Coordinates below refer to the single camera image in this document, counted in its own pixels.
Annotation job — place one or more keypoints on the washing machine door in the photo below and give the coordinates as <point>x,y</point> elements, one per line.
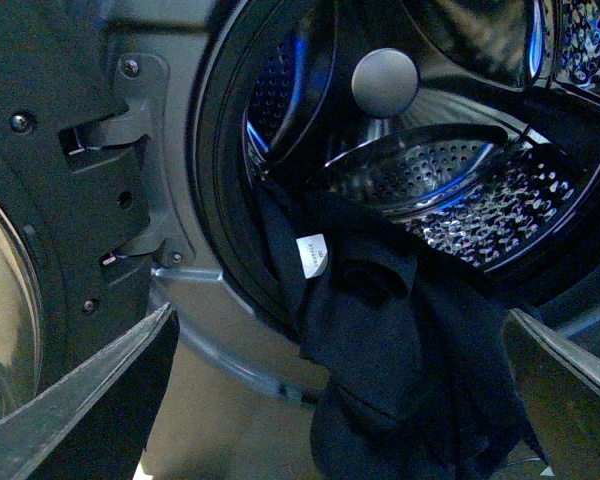
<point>69,199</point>

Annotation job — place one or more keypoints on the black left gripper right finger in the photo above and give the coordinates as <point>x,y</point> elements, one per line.
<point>560,385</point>

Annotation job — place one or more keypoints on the navy blue knit garment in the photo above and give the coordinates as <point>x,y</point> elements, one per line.
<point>420,384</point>

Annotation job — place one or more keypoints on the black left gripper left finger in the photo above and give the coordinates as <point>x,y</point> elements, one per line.
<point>95,422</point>

